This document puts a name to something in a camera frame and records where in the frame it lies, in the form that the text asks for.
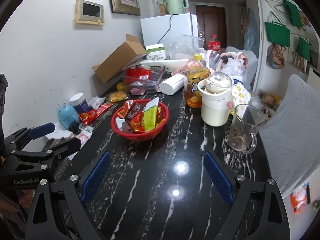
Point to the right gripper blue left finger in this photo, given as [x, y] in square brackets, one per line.
[93, 176]

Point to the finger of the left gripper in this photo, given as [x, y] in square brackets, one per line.
[52, 155]
[21, 138]

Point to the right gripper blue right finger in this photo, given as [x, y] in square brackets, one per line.
[221, 175]

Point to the red snack packet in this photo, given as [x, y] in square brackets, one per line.
[126, 108]

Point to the green white tissue pack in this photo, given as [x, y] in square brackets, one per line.
[150, 114]

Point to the red gold candy wrapper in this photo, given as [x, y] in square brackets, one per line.
[136, 124]

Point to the brown snack packet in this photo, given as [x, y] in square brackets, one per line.
[133, 111]

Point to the left human hand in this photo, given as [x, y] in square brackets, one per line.
[24, 200]

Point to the crumpled white tissue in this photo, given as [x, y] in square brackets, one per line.
[59, 132]

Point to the red snack packets pile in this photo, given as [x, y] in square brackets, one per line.
[90, 116]

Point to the white lid blue jar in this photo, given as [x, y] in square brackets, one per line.
[79, 102]

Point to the glass mug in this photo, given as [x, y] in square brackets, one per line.
[245, 126]

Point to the red plastic basket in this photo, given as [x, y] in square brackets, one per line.
[122, 128]

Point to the yellow noodle snack packet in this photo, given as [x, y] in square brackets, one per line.
[118, 96]

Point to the yellow round fruit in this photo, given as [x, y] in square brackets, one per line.
[121, 86]

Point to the cream ceramic jar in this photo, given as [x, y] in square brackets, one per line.
[216, 94]

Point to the red bag in tray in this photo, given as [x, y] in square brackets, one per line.
[135, 74]

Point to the clear plastic tray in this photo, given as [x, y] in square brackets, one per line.
[143, 84]

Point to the white paper roll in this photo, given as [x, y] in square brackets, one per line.
[171, 85]

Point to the orange drink bottle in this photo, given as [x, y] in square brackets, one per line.
[195, 72]

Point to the brown cardboard box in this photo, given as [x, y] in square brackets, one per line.
[126, 54]

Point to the green white carton box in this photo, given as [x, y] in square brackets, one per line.
[155, 52]

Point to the red cola bottle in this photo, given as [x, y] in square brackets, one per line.
[214, 44]

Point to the white mini fridge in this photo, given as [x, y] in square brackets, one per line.
[163, 29]

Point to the green tote bag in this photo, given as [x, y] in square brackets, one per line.
[277, 32]

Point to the green electric kettle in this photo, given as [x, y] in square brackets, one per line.
[176, 7]

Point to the wall intercom panel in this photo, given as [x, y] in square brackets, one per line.
[89, 13]

